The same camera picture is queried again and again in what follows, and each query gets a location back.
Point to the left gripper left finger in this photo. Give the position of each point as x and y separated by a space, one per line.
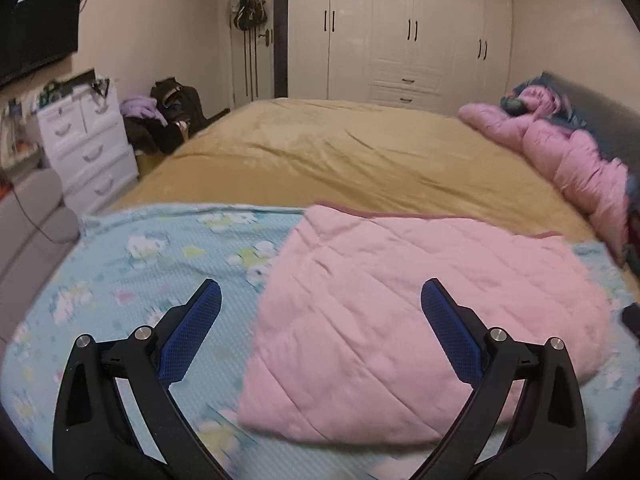
92 434

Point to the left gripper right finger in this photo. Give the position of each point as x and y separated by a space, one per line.
524 418

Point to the pink quilted jacket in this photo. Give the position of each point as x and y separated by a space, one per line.
342 351

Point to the purple clothes pile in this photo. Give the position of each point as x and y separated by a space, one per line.
142 107

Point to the hello kitty blue blanket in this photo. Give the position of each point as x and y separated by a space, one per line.
129 269

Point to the white drawer chest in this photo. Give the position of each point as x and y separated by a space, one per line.
84 141

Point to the tan bed sheet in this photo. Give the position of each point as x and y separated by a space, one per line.
363 157

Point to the grey headboard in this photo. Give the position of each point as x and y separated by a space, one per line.
614 127

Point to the pink crumpled duvet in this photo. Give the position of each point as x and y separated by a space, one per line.
539 123

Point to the black bag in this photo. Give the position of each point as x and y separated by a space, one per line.
179 103

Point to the white wardrobe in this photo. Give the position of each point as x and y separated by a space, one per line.
434 55

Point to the bags hanging on door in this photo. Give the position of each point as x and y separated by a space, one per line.
248 14

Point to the black wall television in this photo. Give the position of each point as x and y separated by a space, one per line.
38 33

